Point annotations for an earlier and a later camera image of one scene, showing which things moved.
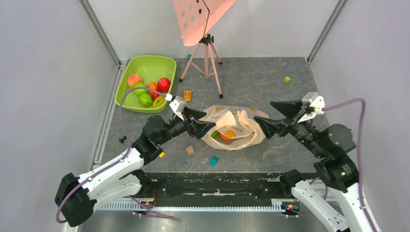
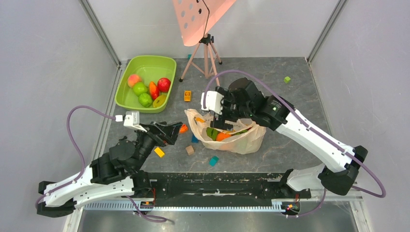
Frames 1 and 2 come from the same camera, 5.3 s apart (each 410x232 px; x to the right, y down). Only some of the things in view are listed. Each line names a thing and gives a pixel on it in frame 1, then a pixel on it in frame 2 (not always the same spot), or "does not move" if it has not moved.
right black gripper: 291,121 → 222,112
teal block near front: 213,160 does not move
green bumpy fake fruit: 145,100 does not move
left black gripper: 200,127 → 170,132
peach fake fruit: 133,79 does not move
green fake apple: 140,91 does not move
